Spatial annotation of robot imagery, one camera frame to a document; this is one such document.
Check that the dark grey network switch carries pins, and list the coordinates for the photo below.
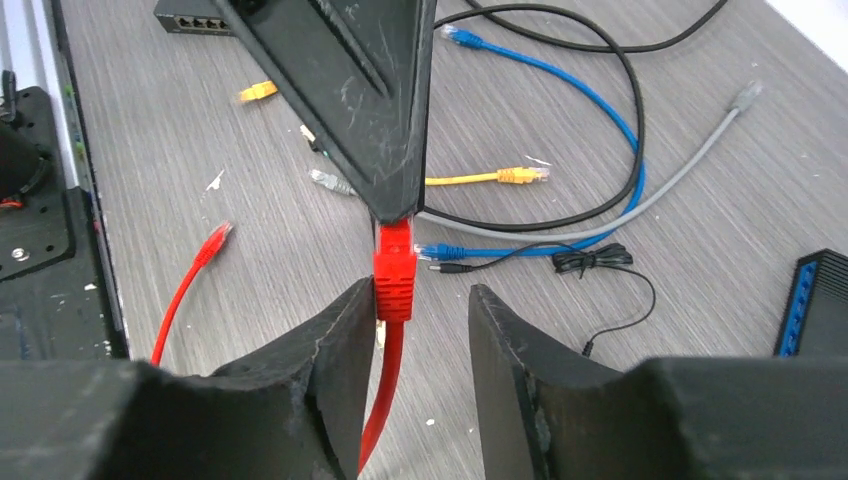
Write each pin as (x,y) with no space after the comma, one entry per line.
(192,17)

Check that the small black blue switch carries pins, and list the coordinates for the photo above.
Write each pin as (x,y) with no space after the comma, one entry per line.
(814,322)

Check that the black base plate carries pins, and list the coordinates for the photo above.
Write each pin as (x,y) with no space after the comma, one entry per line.
(55,299)

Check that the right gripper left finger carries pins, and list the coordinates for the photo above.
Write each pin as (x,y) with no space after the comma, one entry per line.
(291,409)

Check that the black ethernet cable teal boot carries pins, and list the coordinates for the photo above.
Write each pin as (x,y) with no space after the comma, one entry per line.
(314,144)

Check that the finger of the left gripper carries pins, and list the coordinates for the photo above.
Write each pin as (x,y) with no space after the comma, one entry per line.
(357,73)

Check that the black power adapter with cord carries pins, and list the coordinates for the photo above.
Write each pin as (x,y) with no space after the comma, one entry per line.
(567,259)

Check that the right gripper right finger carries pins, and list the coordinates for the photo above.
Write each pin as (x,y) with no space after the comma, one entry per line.
(548,412)

